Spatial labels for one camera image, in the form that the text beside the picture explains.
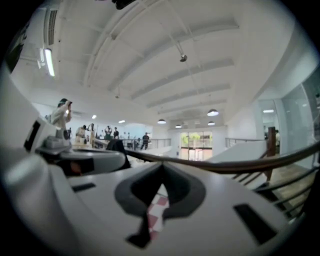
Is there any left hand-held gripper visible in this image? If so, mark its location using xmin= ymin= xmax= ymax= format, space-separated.
xmin=0 ymin=69 xmax=126 ymax=256

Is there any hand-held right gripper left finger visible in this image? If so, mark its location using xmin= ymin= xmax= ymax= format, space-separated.
xmin=66 ymin=161 xmax=166 ymax=256

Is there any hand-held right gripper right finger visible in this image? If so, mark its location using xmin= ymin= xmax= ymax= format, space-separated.
xmin=158 ymin=162 xmax=297 ymax=256

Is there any red white checkered tablecloth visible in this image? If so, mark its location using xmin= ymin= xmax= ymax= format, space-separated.
xmin=146 ymin=183 xmax=171 ymax=242

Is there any balcony railing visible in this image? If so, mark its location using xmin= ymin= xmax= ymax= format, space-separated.
xmin=121 ymin=137 xmax=172 ymax=151

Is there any glass entrance door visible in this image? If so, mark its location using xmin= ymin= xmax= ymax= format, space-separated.
xmin=179 ymin=131 xmax=214 ymax=161

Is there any stair railing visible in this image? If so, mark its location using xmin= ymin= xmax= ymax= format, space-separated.
xmin=224 ymin=137 xmax=266 ymax=149

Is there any fluorescent ceiling lamp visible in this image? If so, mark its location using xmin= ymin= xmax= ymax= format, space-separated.
xmin=39 ymin=47 xmax=56 ymax=78

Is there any ceiling air vent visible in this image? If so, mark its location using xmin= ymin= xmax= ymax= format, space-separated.
xmin=44 ymin=8 xmax=59 ymax=46

